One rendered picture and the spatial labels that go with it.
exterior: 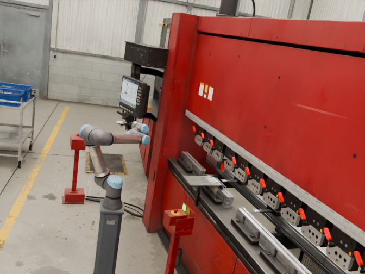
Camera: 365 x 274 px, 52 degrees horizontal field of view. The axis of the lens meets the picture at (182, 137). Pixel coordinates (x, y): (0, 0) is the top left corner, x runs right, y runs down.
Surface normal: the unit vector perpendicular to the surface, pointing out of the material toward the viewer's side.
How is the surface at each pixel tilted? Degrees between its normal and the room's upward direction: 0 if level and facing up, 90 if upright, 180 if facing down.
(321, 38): 90
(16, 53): 90
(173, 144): 90
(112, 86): 90
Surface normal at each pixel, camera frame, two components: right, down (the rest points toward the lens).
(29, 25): 0.18, 0.29
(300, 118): -0.93, -0.05
